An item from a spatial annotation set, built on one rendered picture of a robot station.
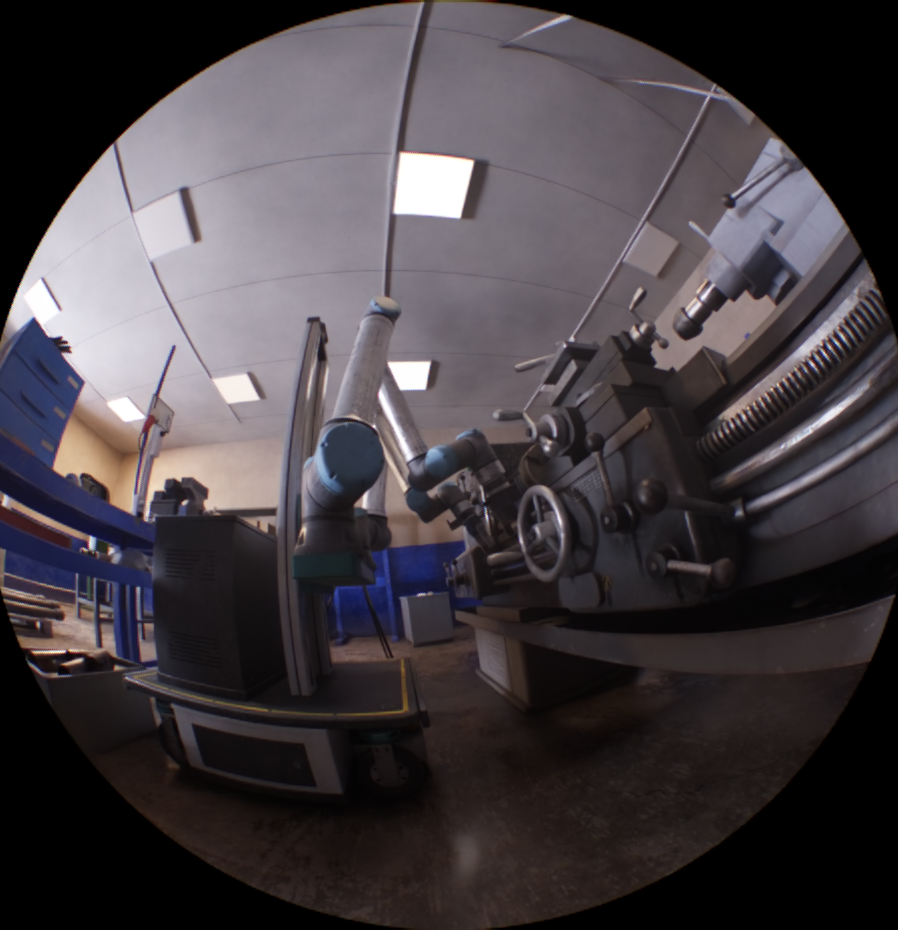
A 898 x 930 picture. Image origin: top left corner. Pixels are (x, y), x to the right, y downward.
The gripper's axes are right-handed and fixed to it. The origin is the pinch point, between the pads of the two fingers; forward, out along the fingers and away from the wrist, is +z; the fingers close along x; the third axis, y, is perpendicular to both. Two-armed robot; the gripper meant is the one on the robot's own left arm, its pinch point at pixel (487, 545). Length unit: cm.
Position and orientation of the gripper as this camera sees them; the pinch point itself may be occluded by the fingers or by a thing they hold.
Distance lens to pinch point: 128.4
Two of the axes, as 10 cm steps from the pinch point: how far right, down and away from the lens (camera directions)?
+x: 0.2, 5.0, 8.7
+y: 8.5, -4.6, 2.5
